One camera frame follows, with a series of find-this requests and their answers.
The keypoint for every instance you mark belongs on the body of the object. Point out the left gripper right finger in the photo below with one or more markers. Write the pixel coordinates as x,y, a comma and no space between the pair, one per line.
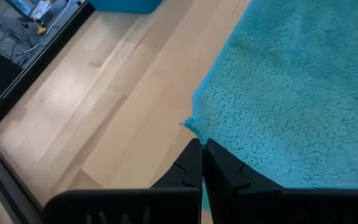
225,180

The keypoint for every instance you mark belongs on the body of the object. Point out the teal plastic bin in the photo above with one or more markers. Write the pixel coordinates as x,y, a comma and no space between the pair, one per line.
126,6

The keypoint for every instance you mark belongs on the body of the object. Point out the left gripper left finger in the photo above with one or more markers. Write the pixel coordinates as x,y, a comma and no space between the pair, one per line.
188,171

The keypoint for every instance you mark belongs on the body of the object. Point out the yellow power plug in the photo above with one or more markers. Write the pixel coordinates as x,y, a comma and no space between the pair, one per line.
41,30

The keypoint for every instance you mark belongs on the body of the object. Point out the teal fluffy microfiber towel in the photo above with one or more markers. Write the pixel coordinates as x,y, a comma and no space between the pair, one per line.
291,93

